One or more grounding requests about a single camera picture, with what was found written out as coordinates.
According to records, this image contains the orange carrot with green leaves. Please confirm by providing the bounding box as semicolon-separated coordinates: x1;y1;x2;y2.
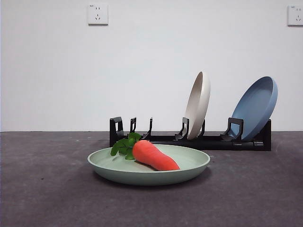
110;132;180;171

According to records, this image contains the green plate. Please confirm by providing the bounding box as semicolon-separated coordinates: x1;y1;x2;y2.
87;143;211;186

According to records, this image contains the beige plate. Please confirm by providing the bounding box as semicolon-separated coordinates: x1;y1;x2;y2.
184;70;211;140

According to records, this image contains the black plate rack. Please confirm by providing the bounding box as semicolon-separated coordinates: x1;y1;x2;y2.
109;116;272;151

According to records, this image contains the blue plate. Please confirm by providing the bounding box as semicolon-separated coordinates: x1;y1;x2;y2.
231;76;278;140

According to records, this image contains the white wall socket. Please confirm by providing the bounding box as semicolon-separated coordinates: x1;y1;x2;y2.
287;5;303;27
88;4;109;26

